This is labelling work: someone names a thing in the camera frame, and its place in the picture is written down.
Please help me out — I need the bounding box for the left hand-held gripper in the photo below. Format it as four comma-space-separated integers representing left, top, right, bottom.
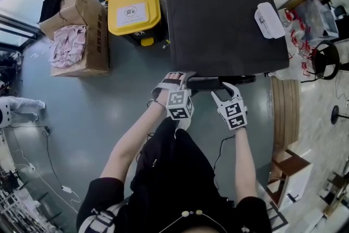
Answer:
151, 71, 197, 121

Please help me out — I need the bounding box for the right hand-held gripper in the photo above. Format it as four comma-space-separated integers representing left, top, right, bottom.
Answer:
210, 81, 248, 131

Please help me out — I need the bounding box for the person's left forearm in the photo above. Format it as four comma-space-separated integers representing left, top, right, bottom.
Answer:
99, 102, 177, 181

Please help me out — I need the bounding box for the person's right forearm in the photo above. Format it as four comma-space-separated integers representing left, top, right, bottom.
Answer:
233, 126, 259, 201

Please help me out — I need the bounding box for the person's left hand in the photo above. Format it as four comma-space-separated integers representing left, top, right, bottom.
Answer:
155, 73, 181, 107

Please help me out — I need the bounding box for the wooden slatted bench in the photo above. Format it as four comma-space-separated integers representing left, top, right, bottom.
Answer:
270, 76, 301, 155

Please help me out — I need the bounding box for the white plastic container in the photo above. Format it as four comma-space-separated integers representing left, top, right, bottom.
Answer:
254, 2, 285, 39

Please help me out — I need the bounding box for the yellow-lidded black bin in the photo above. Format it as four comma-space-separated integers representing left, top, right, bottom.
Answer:
105, 0, 167, 47

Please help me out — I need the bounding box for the pile of red-labelled bottles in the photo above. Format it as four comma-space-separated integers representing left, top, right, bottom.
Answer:
278, 7, 318, 77

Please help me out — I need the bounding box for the person's black clothing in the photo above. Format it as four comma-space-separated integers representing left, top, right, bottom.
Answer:
76, 116, 273, 233

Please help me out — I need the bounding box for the large open cardboard box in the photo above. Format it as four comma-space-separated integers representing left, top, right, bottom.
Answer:
50, 0, 111, 77

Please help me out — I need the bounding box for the black round stool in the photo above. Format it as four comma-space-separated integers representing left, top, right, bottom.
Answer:
310, 39, 341, 81

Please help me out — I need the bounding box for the white and brown cabinet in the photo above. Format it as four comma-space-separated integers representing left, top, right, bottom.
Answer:
266, 149, 314, 211

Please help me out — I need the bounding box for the black round stand base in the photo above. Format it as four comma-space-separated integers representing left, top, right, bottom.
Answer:
330, 104, 349, 126

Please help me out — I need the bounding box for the clear plastic storage box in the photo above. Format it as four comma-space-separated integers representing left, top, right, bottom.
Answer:
293, 0, 339, 38

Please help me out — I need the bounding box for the pink cloth pile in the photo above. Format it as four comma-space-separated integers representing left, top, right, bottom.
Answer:
49, 23, 87, 68

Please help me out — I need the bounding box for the small cardboard box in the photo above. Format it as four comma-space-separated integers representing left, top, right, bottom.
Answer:
39, 2, 82, 39

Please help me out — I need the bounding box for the black cloth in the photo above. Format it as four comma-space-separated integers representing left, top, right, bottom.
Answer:
38, 0, 65, 24

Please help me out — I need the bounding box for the wrist bracelet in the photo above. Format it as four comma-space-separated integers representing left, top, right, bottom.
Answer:
146, 98, 167, 109

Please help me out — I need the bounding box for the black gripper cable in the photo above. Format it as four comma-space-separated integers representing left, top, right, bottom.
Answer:
213, 134, 237, 192

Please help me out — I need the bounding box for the beaded necklace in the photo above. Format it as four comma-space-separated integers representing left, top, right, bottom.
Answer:
160, 208, 228, 233

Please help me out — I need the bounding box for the black floor cable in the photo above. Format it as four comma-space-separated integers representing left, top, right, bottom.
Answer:
10, 124, 65, 186

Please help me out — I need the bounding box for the white cable with adapter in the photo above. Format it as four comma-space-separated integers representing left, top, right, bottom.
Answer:
10, 128, 82, 213

